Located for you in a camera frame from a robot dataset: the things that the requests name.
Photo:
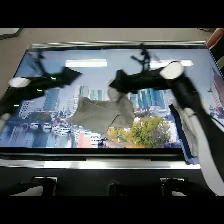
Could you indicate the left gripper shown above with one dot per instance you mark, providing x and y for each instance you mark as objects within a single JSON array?
[{"x": 70, "y": 76}]

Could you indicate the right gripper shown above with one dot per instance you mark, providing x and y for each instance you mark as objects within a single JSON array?
[{"x": 120, "y": 81}]

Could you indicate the grey garment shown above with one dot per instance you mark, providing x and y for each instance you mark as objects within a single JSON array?
[{"x": 100, "y": 115}]

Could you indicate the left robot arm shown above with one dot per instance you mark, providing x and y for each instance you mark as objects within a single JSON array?
[{"x": 31, "y": 89}]

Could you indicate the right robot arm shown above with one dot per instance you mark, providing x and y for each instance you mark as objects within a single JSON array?
[{"x": 186, "y": 91}]

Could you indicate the blue garment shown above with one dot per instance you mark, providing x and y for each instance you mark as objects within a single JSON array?
[{"x": 182, "y": 133}]

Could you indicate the white garment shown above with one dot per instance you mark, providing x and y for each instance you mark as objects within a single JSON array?
[{"x": 190, "y": 130}]

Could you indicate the silver frame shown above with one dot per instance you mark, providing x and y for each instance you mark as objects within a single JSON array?
[{"x": 100, "y": 164}]

